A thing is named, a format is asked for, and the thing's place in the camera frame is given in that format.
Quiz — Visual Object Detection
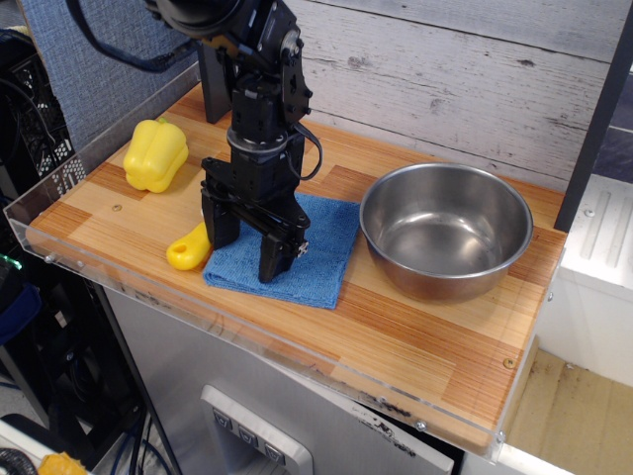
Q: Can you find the grey dispenser button panel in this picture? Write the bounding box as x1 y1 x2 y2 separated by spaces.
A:
200 385 314 474

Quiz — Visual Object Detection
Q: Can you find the black plastic crate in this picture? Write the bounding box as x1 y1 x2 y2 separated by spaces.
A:
1 44 73 177

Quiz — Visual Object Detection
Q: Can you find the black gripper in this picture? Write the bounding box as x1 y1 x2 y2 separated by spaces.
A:
202 136 310 283

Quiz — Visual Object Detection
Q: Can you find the blue cloth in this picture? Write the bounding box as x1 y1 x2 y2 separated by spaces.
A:
203 194 360 310

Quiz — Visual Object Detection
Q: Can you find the yellow handled toy knife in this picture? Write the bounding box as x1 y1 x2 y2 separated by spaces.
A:
166 222 212 270

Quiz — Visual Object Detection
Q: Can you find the metal bowl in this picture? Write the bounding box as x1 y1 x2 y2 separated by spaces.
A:
359 162 534 303

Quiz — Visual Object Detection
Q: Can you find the blue fabric panel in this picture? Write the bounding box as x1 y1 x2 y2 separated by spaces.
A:
19 1 197 150

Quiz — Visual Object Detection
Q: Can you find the yellow object at bottom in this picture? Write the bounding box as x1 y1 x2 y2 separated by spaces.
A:
37 452 88 475

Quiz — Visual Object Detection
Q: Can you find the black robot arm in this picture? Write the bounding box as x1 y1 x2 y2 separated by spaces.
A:
147 1 313 283

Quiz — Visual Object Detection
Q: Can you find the stainless steel cabinet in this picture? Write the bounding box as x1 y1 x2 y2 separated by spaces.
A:
105 290 461 474

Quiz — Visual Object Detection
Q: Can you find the yellow toy bell pepper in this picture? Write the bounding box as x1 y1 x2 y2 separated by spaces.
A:
124 118 189 193

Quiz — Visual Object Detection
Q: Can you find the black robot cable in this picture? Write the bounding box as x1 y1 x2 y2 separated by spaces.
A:
66 0 323 182

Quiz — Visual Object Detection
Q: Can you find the white ridged appliance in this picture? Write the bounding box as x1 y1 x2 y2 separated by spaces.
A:
535 175 632 386

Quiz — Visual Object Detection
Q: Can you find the clear acrylic table guard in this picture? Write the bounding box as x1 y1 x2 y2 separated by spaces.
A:
5 66 566 462

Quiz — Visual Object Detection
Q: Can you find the dark grey right post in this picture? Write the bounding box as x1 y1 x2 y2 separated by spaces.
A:
554 2 632 233

